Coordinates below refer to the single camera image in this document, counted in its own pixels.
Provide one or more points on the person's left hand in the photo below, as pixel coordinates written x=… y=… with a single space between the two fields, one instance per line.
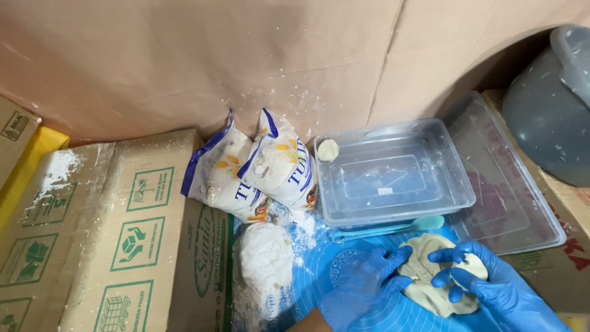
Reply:
x=355 y=286

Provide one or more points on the person's right hand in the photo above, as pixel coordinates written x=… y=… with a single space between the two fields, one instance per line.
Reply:
x=507 y=295

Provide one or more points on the small pale dough piece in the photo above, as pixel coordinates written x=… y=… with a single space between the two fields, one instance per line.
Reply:
x=472 y=269

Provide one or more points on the large pale dough lump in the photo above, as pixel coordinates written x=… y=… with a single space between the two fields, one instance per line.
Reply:
x=426 y=276

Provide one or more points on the blue silicone baking mat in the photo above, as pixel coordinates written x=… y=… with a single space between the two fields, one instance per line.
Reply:
x=322 y=272

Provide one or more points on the teal silicone tongs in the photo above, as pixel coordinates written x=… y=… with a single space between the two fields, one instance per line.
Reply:
x=396 y=228

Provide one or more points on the white flour pile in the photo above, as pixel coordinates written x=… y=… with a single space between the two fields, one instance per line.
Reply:
x=265 y=258

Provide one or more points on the clear plastic container lid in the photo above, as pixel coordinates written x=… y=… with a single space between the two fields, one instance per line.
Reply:
x=507 y=193

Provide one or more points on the clear plastic container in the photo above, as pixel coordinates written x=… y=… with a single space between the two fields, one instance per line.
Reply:
x=392 y=180

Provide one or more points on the white blue flour bag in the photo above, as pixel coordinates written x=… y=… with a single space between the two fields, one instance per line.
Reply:
x=283 y=173
x=216 y=180

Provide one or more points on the small round dough ball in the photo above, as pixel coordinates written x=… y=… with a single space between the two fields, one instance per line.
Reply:
x=327 y=150

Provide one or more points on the grey plastic bucket with lid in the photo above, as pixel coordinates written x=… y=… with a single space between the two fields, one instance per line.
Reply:
x=548 y=124

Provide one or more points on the green printed cardboard box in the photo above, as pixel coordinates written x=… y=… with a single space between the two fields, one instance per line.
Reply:
x=115 y=239

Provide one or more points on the plain brown cardboard box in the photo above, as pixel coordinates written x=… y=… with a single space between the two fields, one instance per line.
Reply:
x=14 y=133

